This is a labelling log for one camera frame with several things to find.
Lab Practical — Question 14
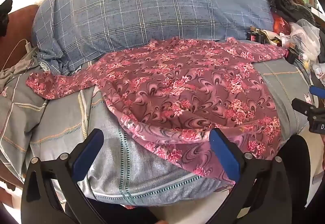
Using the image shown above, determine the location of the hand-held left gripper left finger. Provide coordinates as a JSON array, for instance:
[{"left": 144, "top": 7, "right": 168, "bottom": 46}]
[{"left": 21, "top": 128, "right": 107, "bottom": 224}]

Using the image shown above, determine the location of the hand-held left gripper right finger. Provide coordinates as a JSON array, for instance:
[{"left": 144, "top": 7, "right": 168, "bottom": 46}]
[{"left": 209, "top": 128, "right": 301, "bottom": 224}]

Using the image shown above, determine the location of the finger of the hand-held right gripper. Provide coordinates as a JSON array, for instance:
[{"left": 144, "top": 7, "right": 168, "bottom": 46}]
[
  {"left": 309, "top": 85, "right": 325, "bottom": 99},
  {"left": 291, "top": 98, "right": 316, "bottom": 119}
]

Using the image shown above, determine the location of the pink floral garment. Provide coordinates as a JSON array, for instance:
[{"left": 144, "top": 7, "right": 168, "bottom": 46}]
[{"left": 26, "top": 37, "right": 288, "bottom": 186}]

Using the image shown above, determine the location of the grey plaid bed sheet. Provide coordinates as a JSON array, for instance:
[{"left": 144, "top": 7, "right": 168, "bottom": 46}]
[{"left": 0, "top": 60, "right": 315, "bottom": 208}]

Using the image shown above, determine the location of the clear plastic bag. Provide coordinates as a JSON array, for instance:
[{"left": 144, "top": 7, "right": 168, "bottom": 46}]
[{"left": 281, "top": 18, "right": 322, "bottom": 62}]

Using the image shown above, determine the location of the black and red box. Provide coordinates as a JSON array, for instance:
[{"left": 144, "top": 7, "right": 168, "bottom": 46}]
[{"left": 246, "top": 26, "right": 270, "bottom": 43}]

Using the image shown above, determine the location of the crumpled grey cloth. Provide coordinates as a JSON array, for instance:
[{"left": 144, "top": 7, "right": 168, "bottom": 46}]
[{"left": 0, "top": 48, "right": 42, "bottom": 97}]

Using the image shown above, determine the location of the brown wooden headboard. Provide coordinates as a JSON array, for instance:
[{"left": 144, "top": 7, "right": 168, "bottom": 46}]
[{"left": 0, "top": 4, "right": 40, "bottom": 72}]

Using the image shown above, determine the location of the blue plaid quilt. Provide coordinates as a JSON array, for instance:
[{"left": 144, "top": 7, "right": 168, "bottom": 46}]
[{"left": 32, "top": 0, "right": 276, "bottom": 76}]

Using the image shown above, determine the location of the black bag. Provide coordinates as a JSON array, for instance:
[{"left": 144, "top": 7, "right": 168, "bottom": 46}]
[{"left": 0, "top": 0, "right": 13, "bottom": 37}]

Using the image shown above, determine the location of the white charger with cable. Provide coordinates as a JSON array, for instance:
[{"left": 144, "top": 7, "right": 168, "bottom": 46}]
[{"left": 0, "top": 39, "right": 32, "bottom": 72}]

